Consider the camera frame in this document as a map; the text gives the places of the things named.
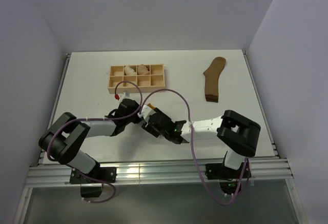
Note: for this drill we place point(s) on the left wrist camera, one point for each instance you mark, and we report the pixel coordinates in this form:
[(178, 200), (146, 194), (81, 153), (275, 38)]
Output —
[(122, 96)]

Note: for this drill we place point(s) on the mustard yellow sock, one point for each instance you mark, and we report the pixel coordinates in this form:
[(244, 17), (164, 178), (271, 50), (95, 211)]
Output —
[(151, 106)]

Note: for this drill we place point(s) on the beige rolled sock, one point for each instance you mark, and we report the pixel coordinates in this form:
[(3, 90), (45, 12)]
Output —
[(129, 71), (142, 70)]

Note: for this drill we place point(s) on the beige rolled sock right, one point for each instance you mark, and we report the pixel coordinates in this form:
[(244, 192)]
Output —
[(142, 70)]

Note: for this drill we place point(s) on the beige rolled sock left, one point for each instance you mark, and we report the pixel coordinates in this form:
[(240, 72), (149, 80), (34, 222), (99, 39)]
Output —
[(129, 71)]

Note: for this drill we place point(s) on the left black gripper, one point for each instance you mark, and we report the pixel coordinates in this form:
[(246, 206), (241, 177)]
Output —
[(137, 120)]

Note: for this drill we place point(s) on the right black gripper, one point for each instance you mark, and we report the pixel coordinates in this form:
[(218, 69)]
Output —
[(150, 129)]

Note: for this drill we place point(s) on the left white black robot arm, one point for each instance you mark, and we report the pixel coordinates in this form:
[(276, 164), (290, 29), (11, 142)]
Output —
[(63, 140)]

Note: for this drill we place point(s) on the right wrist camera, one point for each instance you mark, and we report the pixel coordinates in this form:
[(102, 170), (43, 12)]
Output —
[(145, 112)]

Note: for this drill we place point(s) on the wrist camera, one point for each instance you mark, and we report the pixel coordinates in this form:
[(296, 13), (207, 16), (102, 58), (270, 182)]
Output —
[(145, 112), (122, 96)]

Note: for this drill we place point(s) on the brown sock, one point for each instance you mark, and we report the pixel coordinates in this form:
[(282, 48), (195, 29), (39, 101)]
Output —
[(212, 75)]

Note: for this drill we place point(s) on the wooden compartment tray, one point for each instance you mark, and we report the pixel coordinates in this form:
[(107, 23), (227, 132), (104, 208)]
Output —
[(146, 83)]

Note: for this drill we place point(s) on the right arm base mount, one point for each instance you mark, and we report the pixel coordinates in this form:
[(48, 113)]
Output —
[(228, 178)]

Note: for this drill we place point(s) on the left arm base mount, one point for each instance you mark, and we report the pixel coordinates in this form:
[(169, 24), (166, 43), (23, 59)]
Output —
[(92, 184)]

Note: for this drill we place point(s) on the aluminium rail frame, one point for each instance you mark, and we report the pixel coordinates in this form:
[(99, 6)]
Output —
[(141, 158)]

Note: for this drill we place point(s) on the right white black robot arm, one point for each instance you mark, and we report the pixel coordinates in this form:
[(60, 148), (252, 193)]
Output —
[(239, 133)]

